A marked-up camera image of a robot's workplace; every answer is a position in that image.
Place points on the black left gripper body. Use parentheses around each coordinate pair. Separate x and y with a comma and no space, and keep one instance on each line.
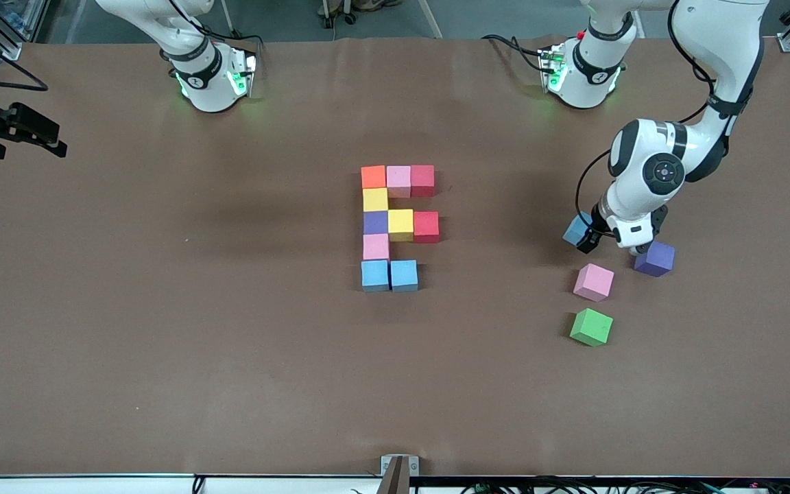
(598,227)

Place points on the blue foam cube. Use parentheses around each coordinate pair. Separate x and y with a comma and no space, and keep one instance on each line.
(575,230)
(404,275)
(375,275)

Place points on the red foam cube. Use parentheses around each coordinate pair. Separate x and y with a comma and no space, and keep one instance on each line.
(422,180)
(426,227)

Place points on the yellow foam cube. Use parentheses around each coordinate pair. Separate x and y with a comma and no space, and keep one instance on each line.
(375,200)
(400,225)

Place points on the pink foam cube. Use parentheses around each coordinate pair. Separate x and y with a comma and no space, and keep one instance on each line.
(398,181)
(594,282)
(376,247)

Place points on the purple foam cube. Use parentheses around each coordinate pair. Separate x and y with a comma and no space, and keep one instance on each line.
(375,223)
(655,261)

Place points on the orange foam cube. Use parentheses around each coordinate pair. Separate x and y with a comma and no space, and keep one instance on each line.
(373,177)

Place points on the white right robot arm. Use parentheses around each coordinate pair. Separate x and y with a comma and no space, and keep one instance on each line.
(206,82)

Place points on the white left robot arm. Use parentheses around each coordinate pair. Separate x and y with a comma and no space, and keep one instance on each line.
(717,41)

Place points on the green foam cube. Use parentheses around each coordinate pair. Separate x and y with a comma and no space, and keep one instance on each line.
(592,326)

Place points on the brown table cover mat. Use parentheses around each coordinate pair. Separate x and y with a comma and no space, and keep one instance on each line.
(162,377)

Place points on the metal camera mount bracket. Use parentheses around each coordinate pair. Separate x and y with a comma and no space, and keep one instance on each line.
(388,465)

